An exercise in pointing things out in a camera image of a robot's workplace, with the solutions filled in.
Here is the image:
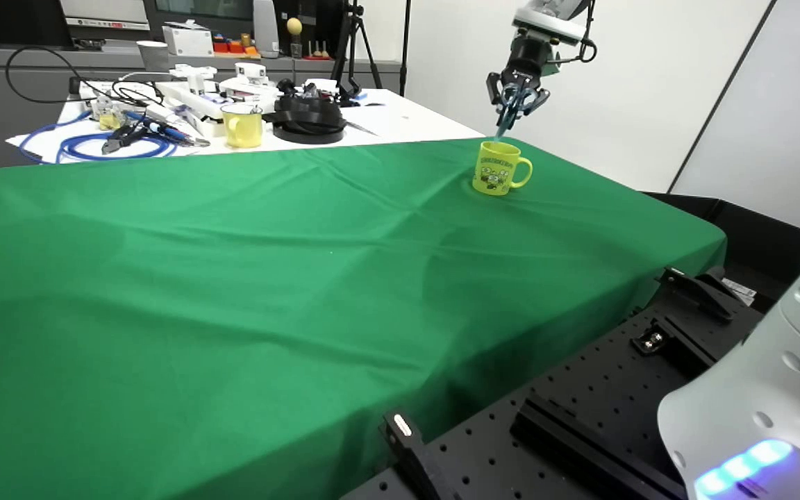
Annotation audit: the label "green tablecloth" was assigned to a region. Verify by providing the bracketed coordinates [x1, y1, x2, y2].
[0, 135, 729, 500]

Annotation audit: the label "black camera tripod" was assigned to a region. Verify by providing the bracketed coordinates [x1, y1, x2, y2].
[326, 0, 383, 91]

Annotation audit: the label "black computer monitor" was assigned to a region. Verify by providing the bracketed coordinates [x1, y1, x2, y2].
[0, 0, 78, 50]

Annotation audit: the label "black slanted pole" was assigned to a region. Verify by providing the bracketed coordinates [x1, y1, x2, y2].
[663, 0, 781, 200]

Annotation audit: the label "blue cable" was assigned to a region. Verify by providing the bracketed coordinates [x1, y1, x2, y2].
[19, 109, 181, 167]

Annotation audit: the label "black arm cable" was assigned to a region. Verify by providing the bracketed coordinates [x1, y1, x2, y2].
[574, 0, 601, 66]

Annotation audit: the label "white boxy device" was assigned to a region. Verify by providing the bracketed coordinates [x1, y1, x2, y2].
[215, 61, 282, 104]

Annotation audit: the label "white cylindrical device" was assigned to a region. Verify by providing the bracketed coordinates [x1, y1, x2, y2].
[250, 3, 282, 59]

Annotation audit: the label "large black framed display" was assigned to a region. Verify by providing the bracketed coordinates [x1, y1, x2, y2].
[142, 0, 257, 41]

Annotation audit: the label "yellow printed mug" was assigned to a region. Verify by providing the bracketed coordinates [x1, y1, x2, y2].
[469, 139, 536, 200]

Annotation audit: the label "red and orange toys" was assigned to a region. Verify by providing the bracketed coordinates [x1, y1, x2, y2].
[211, 34, 257, 59]

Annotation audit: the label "small black bracket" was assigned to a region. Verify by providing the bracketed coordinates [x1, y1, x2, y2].
[629, 316, 699, 367]

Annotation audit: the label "black vertical pole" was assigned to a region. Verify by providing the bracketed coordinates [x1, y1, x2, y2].
[396, 0, 417, 93]

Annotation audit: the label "white plastic tool cluster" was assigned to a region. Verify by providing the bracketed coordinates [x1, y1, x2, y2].
[82, 77, 214, 150]

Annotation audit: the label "white lidded container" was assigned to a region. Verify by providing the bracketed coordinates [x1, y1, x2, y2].
[157, 18, 215, 61]

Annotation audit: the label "translucent yellow cup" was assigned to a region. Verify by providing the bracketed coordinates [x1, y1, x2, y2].
[219, 100, 265, 152]

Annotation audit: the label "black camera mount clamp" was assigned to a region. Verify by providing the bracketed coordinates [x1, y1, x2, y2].
[661, 264, 744, 325]

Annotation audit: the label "black perforated mounting board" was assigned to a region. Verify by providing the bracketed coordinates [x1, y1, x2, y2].
[340, 266, 772, 500]

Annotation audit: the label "black flat mounting bar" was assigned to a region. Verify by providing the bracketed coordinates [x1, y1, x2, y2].
[507, 397, 689, 500]

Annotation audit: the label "black clamp white label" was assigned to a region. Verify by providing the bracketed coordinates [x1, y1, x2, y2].
[381, 410, 439, 500]

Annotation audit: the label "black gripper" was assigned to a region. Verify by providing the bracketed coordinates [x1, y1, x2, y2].
[485, 34, 556, 121]

